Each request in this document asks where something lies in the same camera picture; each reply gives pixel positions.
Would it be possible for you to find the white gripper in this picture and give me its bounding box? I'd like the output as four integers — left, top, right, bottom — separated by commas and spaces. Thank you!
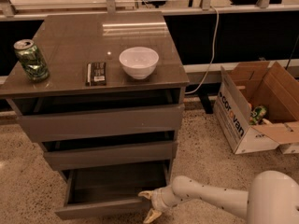
138, 186, 178, 224

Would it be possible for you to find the grey bottom drawer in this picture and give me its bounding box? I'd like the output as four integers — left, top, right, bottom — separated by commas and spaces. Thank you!
55, 161, 169, 220

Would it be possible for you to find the grey drawer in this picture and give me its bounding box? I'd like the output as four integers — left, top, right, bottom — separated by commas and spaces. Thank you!
43, 131, 178, 171
10, 89, 184, 142
55, 161, 169, 220

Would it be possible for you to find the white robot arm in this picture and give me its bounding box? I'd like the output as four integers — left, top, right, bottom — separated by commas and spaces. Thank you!
138, 171, 299, 224

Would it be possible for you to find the grey middle drawer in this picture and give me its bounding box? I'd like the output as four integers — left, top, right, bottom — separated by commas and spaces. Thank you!
43, 131, 178, 171

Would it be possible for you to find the grey drawer cabinet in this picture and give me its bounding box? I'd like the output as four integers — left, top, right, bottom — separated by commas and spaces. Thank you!
0, 10, 190, 185

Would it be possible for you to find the grey top drawer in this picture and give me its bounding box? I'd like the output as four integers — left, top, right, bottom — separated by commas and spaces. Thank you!
10, 89, 184, 142

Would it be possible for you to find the green bag in box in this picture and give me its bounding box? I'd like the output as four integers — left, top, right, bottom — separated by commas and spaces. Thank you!
249, 105, 267, 125

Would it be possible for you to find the white bowl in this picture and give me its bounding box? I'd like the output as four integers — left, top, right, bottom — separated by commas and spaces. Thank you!
119, 47, 159, 79

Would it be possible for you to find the white cardboard box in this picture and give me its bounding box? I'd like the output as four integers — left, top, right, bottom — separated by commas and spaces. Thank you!
214, 62, 299, 154

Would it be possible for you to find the green soda can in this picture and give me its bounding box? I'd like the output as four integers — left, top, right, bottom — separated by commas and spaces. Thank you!
14, 39, 50, 82

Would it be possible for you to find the white cable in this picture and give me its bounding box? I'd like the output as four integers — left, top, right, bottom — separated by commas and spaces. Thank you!
184, 6, 220, 96

